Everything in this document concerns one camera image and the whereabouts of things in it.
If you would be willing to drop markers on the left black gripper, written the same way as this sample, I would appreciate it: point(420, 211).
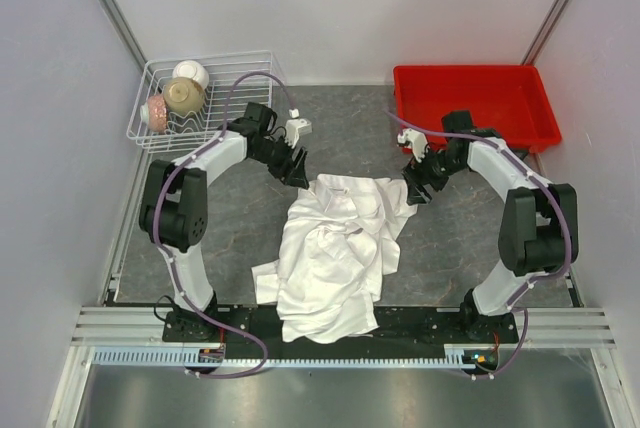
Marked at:
point(288, 174)

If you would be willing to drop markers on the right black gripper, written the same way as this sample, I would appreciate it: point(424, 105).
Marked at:
point(416, 194)

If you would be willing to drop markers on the white button shirt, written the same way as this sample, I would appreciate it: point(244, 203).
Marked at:
point(338, 243)

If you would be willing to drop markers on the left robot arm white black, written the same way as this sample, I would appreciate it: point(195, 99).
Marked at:
point(174, 207)

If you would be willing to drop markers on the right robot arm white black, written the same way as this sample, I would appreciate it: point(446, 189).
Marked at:
point(538, 234)

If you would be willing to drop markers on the red plastic bin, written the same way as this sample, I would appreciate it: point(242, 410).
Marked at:
point(508, 98)

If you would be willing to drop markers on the beige ceramic bowl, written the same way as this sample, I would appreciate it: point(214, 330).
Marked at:
point(183, 96)

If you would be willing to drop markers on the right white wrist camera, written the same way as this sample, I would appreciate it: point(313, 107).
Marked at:
point(415, 141)

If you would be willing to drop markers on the white wire dish rack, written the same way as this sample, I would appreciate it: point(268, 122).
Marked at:
point(187, 132)

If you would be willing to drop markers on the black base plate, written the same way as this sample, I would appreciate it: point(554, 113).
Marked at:
point(262, 332)

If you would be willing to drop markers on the light blue cable duct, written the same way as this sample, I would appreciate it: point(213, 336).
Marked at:
point(201, 358)

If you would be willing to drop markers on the aluminium frame rail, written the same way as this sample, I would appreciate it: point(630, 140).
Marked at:
point(548, 328)

